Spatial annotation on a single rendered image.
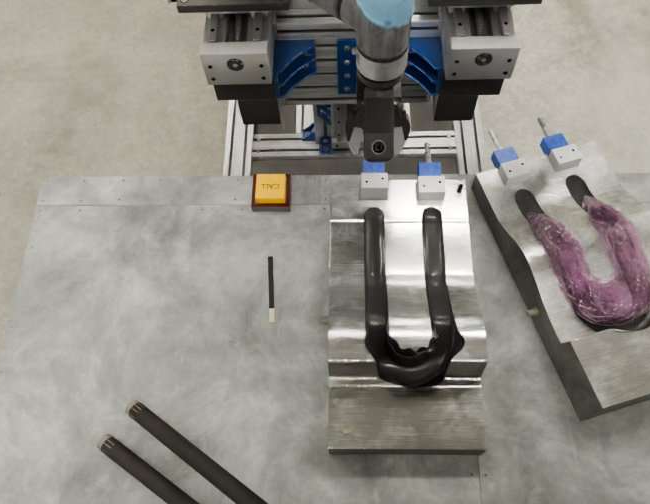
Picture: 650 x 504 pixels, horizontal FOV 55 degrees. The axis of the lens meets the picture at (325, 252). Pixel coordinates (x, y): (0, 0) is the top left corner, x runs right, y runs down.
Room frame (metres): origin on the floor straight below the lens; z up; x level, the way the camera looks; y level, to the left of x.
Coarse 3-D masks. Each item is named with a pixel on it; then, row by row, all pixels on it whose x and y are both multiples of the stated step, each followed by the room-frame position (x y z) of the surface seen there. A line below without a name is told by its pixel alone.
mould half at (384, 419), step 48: (336, 192) 0.63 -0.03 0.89; (336, 240) 0.52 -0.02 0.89; (336, 288) 0.43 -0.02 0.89; (336, 336) 0.32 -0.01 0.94; (480, 336) 0.30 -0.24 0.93; (336, 384) 0.26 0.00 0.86; (384, 384) 0.25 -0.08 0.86; (480, 384) 0.24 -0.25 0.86; (336, 432) 0.18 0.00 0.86; (384, 432) 0.17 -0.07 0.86; (432, 432) 0.17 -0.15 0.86; (480, 432) 0.16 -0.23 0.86
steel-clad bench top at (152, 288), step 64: (64, 192) 0.73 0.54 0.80; (128, 192) 0.72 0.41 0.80; (192, 192) 0.71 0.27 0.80; (320, 192) 0.68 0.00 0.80; (640, 192) 0.62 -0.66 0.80; (64, 256) 0.58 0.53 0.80; (128, 256) 0.57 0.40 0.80; (192, 256) 0.56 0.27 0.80; (256, 256) 0.55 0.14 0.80; (320, 256) 0.53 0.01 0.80; (64, 320) 0.44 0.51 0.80; (128, 320) 0.43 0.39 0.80; (192, 320) 0.42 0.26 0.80; (256, 320) 0.41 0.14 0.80; (512, 320) 0.37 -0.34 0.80; (0, 384) 0.32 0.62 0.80; (64, 384) 0.32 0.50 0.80; (128, 384) 0.31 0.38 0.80; (192, 384) 0.30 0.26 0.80; (256, 384) 0.29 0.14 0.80; (320, 384) 0.28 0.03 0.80; (512, 384) 0.25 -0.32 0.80; (0, 448) 0.21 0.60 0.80; (64, 448) 0.20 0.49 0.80; (128, 448) 0.19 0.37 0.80; (256, 448) 0.17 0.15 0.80; (320, 448) 0.17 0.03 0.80; (512, 448) 0.14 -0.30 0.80; (576, 448) 0.13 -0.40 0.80; (640, 448) 0.12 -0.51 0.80
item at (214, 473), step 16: (144, 416) 0.24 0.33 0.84; (160, 432) 0.21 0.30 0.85; (176, 432) 0.20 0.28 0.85; (176, 448) 0.18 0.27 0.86; (192, 448) 0.17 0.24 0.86; (192, 464) 0.15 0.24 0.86; (208, 464) 0.14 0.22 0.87; (208, 480) 0.12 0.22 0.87; (224, 480) 0.12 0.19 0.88; (240, 496) 0.09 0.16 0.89; (256, 496) 0.09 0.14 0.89
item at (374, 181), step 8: (368, 168) 0.66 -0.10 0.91; (376, 168) 0.66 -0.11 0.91; (384, 168) 0.66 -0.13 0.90; (368, 176) 0.64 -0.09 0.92; (376, 176) 0.63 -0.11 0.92; (384, 176) 0.63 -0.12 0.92; (360, 184) 0.64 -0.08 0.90; (368, 184) 0.62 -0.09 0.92; (376, 184) 0.62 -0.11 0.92; (384, 184) 0.61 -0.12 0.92; (360, 192) 0.62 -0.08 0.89; (368, 192) 0.61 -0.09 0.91; (376, 192) 0.61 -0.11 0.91; (384, 192) 0.60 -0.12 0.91
